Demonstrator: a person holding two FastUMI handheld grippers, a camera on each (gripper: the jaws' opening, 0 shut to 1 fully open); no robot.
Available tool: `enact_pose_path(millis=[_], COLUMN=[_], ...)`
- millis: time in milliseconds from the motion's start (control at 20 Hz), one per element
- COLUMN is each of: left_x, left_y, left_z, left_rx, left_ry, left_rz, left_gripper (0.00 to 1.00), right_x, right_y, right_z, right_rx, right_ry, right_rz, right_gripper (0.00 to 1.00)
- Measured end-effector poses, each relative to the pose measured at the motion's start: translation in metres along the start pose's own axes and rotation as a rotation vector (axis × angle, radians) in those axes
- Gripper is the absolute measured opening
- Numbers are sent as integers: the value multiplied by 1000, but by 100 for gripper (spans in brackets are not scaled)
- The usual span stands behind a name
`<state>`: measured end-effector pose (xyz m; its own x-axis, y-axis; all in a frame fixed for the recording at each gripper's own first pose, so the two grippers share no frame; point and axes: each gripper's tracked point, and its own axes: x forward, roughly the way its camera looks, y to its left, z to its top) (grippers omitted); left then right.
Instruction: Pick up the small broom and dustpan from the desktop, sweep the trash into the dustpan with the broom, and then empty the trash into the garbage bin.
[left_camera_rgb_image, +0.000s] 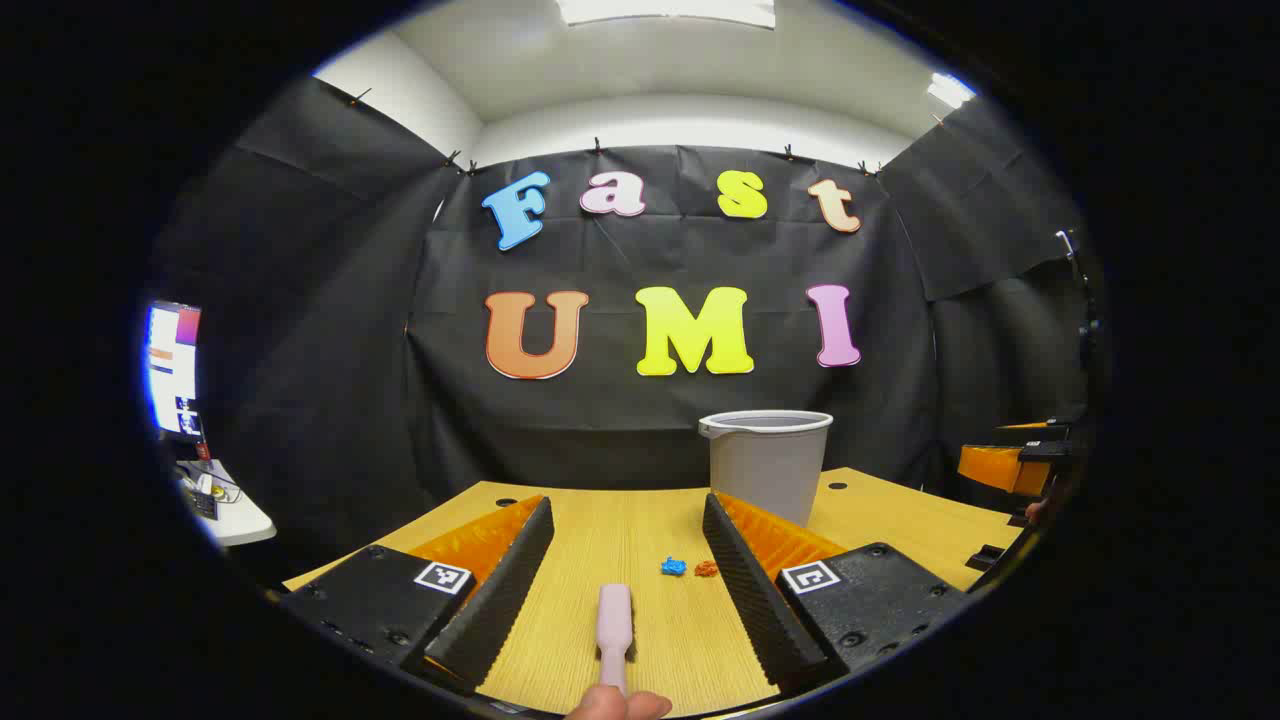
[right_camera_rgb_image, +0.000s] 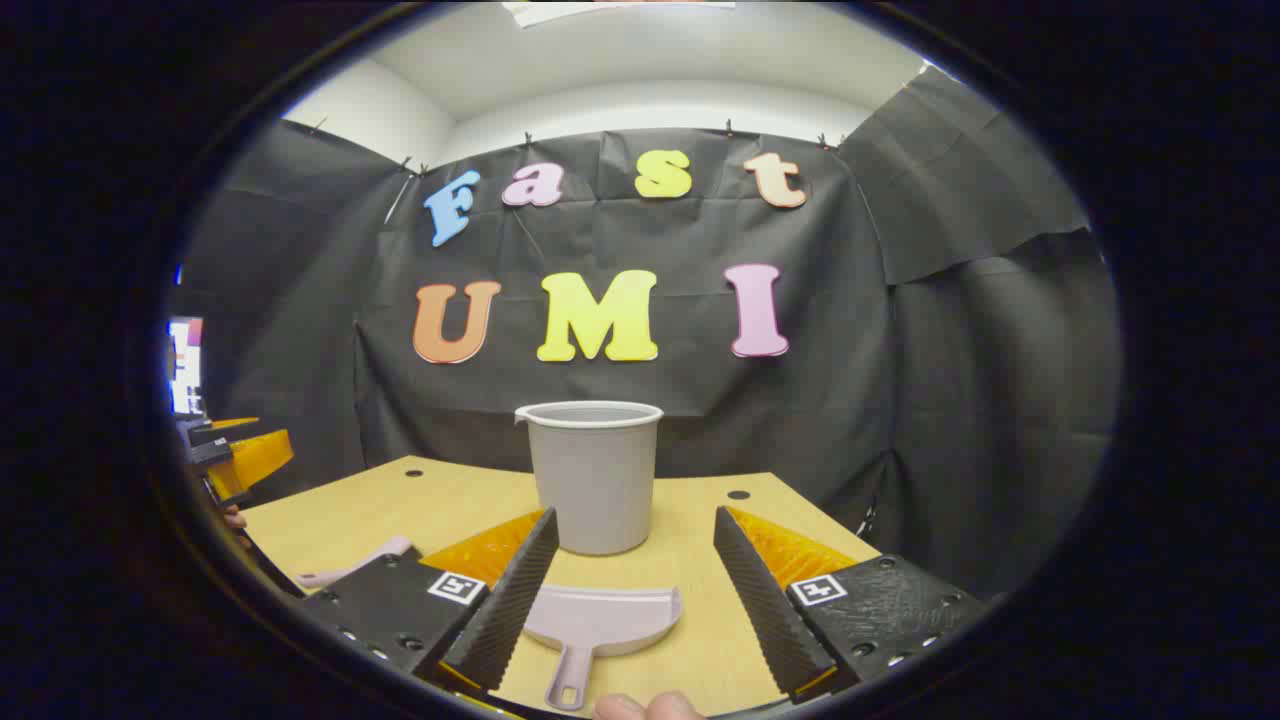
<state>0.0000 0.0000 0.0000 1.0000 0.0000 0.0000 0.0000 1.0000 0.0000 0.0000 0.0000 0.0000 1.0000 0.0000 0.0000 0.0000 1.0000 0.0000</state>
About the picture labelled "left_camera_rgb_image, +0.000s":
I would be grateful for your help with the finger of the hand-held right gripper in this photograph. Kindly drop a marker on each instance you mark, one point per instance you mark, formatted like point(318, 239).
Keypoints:
point(1000, 468)

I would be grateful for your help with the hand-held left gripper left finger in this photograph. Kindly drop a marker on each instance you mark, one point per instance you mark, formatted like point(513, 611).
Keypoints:
point(500, 600)

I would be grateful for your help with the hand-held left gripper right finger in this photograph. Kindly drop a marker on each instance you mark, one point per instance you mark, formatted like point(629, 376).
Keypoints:
point(750, 600)

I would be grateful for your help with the orange paper trash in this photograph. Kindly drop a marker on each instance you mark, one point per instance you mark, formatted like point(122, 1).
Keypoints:
point(706, 568)

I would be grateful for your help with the blue paper trash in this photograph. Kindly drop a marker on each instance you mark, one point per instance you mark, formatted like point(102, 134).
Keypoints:
point(673, 566)

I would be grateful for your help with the small pale pink broom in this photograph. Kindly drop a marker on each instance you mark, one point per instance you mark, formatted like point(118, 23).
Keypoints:
point(614, 625)

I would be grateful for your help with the grey garbage bin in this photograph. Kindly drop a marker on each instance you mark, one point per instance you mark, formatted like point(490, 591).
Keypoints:
point(768, 460)

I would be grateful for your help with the wooden desktop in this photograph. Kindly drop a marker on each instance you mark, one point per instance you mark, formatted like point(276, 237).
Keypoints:
point(640, 530)

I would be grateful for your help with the dark object beside desk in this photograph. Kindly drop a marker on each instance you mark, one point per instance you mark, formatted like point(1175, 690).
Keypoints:
point(985, 557)
point(1018, 518)

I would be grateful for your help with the black backdrop cloth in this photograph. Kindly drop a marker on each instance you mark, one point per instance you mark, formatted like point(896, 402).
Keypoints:
point(620, 420)

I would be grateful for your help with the white side table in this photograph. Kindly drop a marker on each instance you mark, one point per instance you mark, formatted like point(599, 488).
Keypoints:
point(235, 515)

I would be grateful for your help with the ceiling light panel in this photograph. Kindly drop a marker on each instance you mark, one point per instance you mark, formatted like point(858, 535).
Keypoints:
point(665, 10)
point(950, 90)

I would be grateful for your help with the computer monitor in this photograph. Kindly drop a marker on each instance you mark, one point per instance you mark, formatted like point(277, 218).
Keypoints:
point(172, 370)

